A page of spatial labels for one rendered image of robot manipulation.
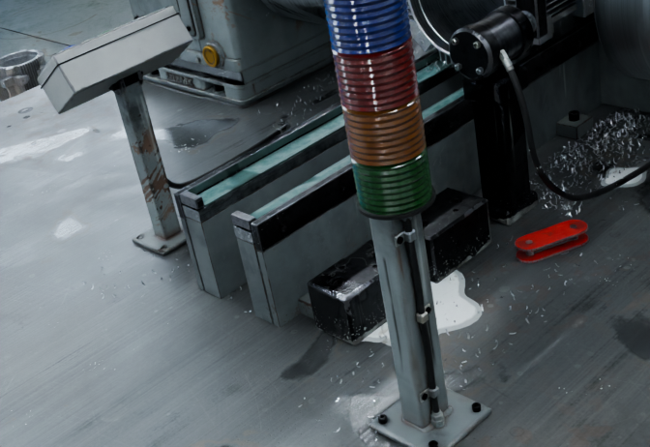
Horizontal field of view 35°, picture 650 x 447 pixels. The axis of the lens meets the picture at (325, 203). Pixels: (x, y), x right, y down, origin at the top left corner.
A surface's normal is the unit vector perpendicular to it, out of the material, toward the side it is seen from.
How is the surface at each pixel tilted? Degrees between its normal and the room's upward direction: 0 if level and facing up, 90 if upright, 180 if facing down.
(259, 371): 0
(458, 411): 0
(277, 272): 90
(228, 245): 90
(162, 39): 57
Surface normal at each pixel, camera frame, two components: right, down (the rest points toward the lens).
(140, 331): -0.17, -0.87
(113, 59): 0.49, -0.27
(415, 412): -0.70, 0.44
